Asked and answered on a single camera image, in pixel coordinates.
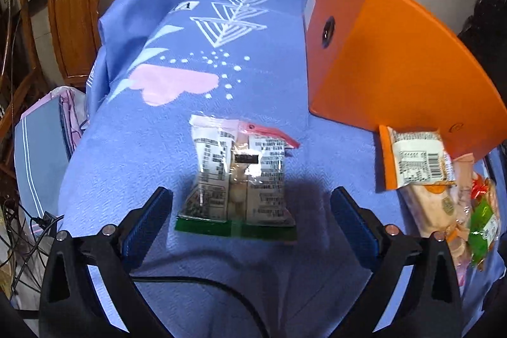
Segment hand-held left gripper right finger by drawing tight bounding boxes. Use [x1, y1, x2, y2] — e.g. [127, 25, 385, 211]
[329, 186, 463, 338]

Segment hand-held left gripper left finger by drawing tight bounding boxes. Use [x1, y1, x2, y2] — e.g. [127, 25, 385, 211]
[37, 186, 174, 338]

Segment wooden armchair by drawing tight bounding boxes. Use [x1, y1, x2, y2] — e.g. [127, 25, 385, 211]
[0, 1, 56, 164]

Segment black floor cables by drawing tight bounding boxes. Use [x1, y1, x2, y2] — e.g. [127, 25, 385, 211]
[0, 199, 66, 307]

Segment carved wooden chair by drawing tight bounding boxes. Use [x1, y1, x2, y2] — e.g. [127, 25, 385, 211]
[12, 0, 167, 89]

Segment pink packet of round cookies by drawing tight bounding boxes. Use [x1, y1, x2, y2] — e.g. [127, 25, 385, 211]
[446, 231, 474, 285]

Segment dark green snack packet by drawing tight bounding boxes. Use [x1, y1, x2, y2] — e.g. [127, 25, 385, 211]
[468, 199, 500, 269]

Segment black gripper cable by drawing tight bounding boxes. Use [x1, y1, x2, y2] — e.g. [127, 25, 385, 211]
[131, 276, 267, 338]

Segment tan snack packet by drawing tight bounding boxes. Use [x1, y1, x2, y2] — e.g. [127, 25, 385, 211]
[400, 180, 474, 244]

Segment clear packet of white balls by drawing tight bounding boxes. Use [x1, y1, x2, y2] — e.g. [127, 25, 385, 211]
[175, 114, 300, 242]

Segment orange snack packet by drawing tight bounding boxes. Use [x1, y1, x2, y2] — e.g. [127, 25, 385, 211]
[378, 124, 457, 192]

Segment blue patterned tablecloth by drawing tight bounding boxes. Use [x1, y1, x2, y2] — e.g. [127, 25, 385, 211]
[57, 0, 507, 338]

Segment dark carved wooden bench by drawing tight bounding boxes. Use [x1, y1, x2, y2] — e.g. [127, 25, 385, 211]
[455, 0, 507, 57]

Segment folded blue striped cloth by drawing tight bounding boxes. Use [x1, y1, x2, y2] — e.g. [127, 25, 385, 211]
[14, 86, 90, 236]

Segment orange cardboard box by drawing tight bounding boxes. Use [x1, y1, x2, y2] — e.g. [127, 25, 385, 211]
[304, 0, 507, 160]

